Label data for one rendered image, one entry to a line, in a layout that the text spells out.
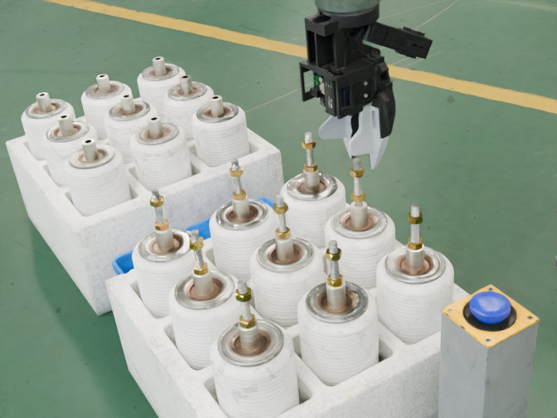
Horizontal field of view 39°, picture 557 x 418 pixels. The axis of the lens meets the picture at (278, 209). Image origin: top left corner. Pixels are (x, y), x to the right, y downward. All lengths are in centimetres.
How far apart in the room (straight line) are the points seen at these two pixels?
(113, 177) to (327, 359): 53
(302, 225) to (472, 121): 81
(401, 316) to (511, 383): 19
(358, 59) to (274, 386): 39
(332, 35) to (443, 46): 136
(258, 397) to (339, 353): 11
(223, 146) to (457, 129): 65
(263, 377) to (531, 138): 108
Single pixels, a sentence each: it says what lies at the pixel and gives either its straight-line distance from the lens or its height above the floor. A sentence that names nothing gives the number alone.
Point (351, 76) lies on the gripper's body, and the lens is 93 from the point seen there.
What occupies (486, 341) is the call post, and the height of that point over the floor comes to 31.
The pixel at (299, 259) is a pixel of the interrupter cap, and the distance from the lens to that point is 102.
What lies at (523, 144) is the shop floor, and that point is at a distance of 179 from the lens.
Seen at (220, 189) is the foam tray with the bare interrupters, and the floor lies 15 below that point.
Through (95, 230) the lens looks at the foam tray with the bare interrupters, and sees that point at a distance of 131.
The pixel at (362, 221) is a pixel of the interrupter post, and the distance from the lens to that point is 107.
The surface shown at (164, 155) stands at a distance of 134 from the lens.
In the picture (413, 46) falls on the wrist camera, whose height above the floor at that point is 49.
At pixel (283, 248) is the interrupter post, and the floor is 27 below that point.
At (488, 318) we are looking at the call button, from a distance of 82.
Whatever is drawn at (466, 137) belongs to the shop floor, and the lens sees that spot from 181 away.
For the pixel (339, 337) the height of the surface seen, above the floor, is 24.
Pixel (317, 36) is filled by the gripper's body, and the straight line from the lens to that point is 92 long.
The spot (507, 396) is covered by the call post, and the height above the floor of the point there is 23.
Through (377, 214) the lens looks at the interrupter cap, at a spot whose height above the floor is 25.
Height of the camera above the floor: 87
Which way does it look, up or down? 33 degrees down
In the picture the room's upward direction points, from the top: 6 degrees counter-clockwise
